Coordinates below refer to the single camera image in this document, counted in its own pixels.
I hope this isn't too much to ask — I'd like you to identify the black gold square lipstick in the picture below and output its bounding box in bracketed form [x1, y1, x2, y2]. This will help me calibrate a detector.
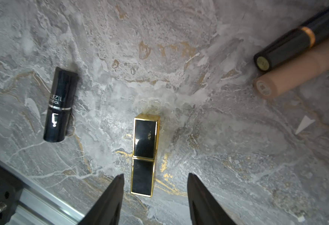
[130, 113, 160, 197]

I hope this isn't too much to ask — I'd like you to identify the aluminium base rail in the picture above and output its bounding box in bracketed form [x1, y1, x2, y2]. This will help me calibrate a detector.
[0, 161, 84, 225]

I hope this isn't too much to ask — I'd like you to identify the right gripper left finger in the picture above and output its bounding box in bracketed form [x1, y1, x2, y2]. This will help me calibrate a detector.
[78, 174, 125, 225]

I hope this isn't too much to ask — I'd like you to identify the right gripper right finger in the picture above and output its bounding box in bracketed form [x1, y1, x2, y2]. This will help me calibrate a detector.
[187, 173, 236, 225]

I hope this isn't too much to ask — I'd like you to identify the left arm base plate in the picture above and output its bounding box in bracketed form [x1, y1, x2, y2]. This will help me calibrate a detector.
[0, 166, 24, 225]

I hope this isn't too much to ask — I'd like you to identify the black round lipstick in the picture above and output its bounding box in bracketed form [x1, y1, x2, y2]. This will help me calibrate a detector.
[43, 67, 79, 143]

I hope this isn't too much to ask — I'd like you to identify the black lipstick gold band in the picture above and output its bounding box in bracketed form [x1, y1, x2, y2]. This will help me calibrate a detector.
[253, 6, 329, 72]

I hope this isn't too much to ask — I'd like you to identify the beige lipstick tube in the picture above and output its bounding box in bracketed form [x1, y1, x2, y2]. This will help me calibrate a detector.
[253, 39, 329, 99]

